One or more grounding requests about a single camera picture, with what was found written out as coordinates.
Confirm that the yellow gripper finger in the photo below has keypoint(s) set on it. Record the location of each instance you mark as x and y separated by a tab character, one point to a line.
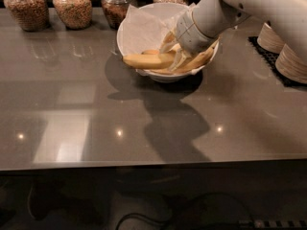
169	42
181	58

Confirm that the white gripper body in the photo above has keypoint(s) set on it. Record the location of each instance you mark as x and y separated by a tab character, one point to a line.
191	36

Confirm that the yellow banana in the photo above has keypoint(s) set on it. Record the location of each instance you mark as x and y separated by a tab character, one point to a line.
141	61
198	61

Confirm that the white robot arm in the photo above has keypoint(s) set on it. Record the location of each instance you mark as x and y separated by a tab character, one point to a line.
288	18

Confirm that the small back banana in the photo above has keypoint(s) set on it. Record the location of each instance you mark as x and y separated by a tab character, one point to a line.
150	52

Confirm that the far paper bowl stack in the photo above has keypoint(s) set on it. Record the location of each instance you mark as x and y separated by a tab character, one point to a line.
269	40

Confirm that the paper bowl stack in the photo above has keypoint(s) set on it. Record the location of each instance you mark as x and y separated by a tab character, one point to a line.
269	40
291	66

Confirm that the near paper bowl stack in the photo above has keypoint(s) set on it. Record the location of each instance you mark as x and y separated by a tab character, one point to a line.
291	66

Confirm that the white paper liner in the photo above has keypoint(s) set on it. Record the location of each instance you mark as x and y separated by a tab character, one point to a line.
144	28

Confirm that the black rubber mat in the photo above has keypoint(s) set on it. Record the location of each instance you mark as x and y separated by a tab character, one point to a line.
271	58

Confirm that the leftmost glass cereal jar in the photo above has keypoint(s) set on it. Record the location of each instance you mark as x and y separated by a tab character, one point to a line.
30	15

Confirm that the black power strip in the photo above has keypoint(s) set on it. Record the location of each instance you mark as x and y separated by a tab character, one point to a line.
273	225

